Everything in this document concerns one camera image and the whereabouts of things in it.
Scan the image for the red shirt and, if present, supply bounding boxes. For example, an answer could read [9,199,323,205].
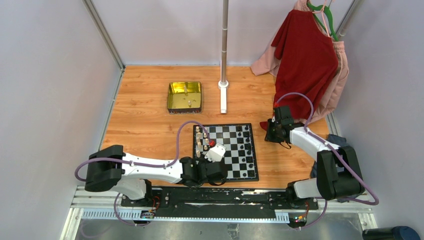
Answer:
[259,9,339,132]

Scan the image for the grey blue cloth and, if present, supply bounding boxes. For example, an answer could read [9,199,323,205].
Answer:
[309,134,349,179]

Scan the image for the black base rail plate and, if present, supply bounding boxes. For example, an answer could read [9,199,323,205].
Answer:
[120,186,319,220]

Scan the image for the white pole base bracket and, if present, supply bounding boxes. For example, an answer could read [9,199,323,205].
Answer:
[218,80,229,114]

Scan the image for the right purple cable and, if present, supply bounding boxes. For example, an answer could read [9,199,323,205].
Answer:
[274,92,380,206]

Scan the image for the gold metal tin box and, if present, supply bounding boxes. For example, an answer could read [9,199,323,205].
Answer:
[166,81,203,115]

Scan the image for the dark blue bottle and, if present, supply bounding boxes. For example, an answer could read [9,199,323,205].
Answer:
[362,226,421,240]

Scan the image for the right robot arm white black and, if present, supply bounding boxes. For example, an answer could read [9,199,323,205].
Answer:
[265,106,365,209]

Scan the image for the silver vertical pole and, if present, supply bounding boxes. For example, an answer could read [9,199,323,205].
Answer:
[220,0,229,86]

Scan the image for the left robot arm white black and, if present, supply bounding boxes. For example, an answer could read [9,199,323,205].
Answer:
[84,143,228,207]

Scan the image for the pink garment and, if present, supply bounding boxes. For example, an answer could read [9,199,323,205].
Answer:
[250,0,350,123]

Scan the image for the black white chessboard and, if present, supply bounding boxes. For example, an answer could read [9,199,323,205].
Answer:
[204,123,259,182]

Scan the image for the green clothes hanger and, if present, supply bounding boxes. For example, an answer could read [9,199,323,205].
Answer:
[306,0,339,42]

